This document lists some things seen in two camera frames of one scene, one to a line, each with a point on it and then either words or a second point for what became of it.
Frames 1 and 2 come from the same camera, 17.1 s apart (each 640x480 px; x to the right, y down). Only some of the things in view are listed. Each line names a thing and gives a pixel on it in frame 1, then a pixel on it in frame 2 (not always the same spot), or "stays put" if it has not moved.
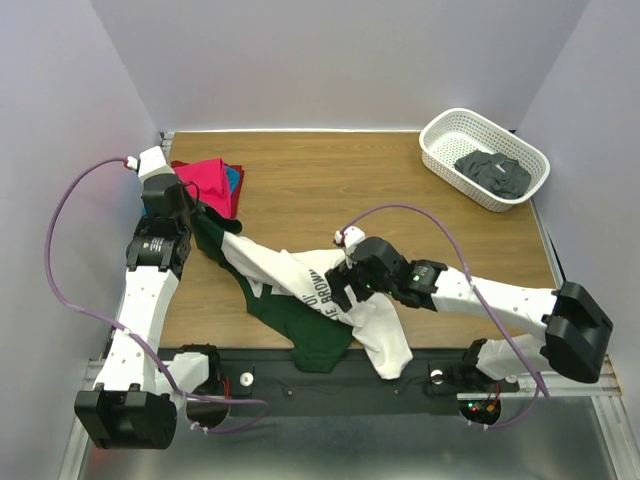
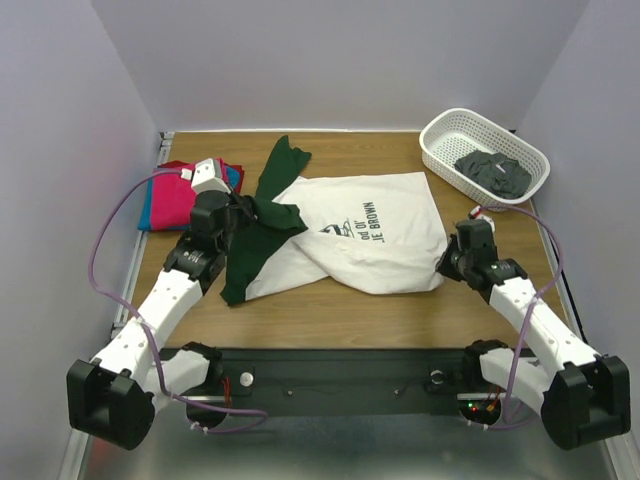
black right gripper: x=338 y=286 to x=447 y=263
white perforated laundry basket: x=481 y=159 stays put
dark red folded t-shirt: x=236 y=196 stays put
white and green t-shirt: x=290 y=288 to x=366 y=233
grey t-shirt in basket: x=498 y=174 stays put
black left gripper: x=188 y=198 to x=242 y=204
